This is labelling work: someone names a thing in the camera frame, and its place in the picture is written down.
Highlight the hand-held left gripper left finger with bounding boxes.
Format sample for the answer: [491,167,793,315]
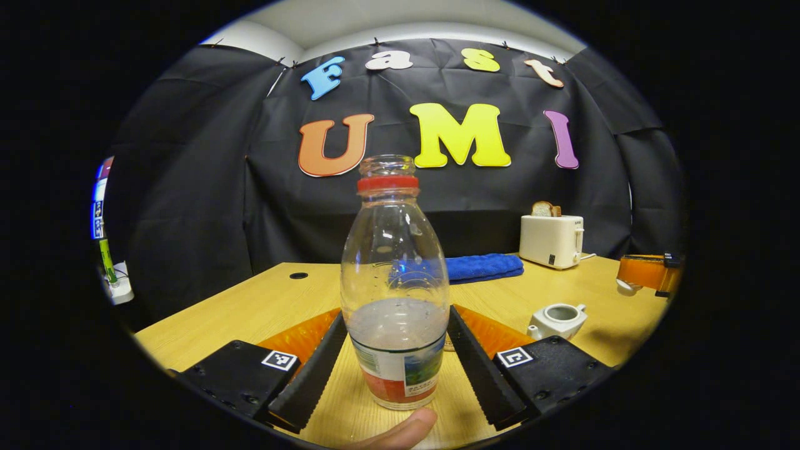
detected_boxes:
[178,307,349,433]

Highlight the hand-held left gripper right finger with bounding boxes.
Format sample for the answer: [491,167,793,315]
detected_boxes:
[447,304,616,432]

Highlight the white ceramic teacup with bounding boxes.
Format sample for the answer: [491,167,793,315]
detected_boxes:
[527,303,588,341]

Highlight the clear plastic water bottle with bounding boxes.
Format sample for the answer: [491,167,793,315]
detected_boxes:
[339,154,451,411]

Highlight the green bottle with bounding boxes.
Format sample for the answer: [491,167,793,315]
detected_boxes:
[99,239,118,285]

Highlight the white toaster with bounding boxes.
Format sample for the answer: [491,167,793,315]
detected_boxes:
[519,214,585,270]

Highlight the blue towel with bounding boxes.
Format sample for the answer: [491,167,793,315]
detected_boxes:
[389,253,524,287]

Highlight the black backdrop cloth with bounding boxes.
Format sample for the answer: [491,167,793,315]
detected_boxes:
[103,37,685,326]

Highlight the white side shelf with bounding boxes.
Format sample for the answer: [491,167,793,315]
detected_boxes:
[103,261,135,306]

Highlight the computer monitor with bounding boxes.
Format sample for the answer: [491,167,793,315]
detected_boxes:
[92,156,115,241]

